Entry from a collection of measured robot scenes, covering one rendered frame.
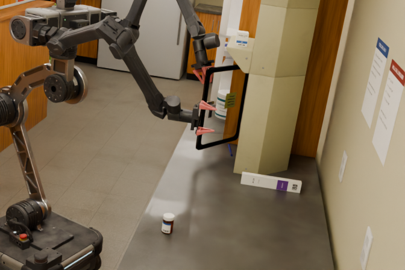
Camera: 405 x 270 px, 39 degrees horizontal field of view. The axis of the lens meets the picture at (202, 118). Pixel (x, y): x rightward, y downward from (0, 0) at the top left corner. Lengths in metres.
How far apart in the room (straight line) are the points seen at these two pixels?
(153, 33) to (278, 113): 5.11
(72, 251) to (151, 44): 4.73
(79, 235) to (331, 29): 1.79
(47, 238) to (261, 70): 1.56
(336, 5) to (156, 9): 4.89
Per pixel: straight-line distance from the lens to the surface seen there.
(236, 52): 2.45
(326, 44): 2.82
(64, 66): 2.88
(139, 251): 1.95
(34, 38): 2.60
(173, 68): 7.58
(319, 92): 2.87
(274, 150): 2.63
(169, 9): 7.46
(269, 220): 2.26
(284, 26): 2.43
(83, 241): 3.31
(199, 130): 2.43
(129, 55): 2.26
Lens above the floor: 1.98
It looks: 18 degrees down
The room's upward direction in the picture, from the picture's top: 8 degrees clockwise
